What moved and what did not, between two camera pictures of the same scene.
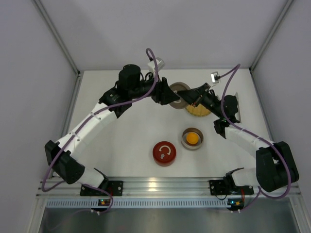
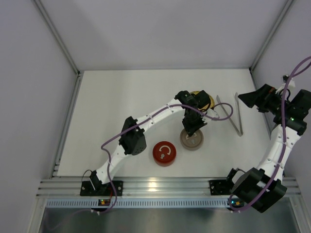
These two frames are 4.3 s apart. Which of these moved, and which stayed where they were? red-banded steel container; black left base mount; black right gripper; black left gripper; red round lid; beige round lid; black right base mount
Moved: beige round lid; black right gripper; black left gripper
Stayed: red-banded steel container; black left base mount; red round lid; black right base mount
